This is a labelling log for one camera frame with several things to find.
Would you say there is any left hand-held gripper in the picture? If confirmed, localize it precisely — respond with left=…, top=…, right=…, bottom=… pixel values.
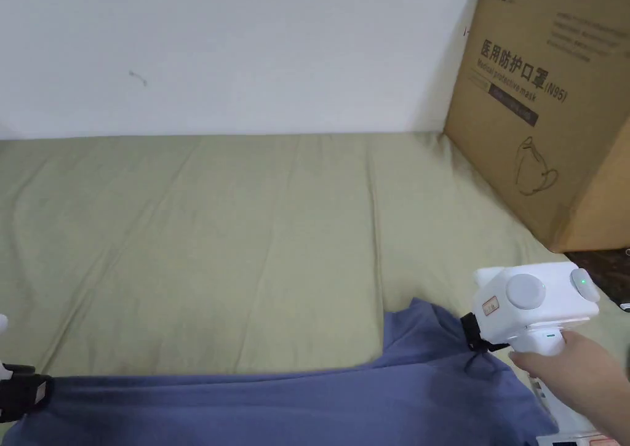
left=0, top=314, right=54, bottom=424

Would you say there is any white printed packet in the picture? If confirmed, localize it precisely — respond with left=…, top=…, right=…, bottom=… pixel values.
left=528, top=376, right=619, bottom=446

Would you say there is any blue garment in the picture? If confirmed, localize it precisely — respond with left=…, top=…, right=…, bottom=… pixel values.
left=0, top=297, right=559, bottom=446

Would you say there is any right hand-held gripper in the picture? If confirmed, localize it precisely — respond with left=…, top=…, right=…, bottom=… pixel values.
left=460, top=262, right=601, bottom=374

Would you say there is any brown cardboard carton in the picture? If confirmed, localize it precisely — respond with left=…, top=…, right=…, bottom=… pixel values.
left=442, top=0, right=630, bottom=254

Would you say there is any person's right hand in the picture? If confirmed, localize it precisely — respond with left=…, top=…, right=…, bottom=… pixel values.
left=509, top=330, right=630, bottom=443

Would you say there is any dark patterned cloth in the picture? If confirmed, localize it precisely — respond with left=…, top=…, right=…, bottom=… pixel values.
left=563, top=250, right=630, bottom=315

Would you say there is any bed with pale green sheet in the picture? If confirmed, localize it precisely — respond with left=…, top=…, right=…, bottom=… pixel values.
left=0, top=132, right=630, bottom=446

